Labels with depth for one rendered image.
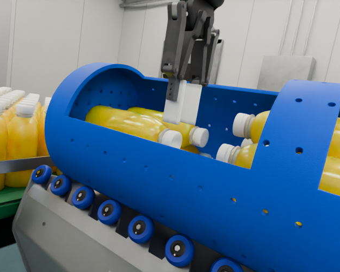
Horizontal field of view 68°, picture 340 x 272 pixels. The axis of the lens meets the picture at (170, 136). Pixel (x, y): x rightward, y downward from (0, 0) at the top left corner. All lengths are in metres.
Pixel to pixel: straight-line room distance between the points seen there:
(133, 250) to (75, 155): 0.19
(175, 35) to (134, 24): 5.50
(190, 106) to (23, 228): 0.45
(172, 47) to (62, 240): 0.41
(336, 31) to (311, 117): 3.60
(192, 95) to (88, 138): 0.19
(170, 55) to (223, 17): 4.16
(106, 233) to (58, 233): 0.13
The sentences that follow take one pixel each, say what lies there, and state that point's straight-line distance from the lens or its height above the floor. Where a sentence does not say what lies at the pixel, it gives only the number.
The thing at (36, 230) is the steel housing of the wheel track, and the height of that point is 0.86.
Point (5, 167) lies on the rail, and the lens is 0.69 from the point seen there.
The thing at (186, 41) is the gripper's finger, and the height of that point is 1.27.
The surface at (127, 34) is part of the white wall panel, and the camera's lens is 6.00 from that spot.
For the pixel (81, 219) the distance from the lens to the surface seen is 0.53.
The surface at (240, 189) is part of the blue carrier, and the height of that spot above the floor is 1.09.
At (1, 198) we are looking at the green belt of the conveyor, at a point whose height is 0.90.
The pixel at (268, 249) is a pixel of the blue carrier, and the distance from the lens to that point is 0.32.
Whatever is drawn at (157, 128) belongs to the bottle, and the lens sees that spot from 0.43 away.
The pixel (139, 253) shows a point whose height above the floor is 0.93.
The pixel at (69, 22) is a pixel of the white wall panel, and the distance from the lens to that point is 5.50.
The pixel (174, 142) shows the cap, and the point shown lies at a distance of 0.42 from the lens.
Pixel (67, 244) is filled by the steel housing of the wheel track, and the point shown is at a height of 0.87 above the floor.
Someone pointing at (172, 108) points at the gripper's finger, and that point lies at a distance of 0.40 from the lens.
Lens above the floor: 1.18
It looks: 8 degrees down
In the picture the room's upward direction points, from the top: 9 degrees clockwise
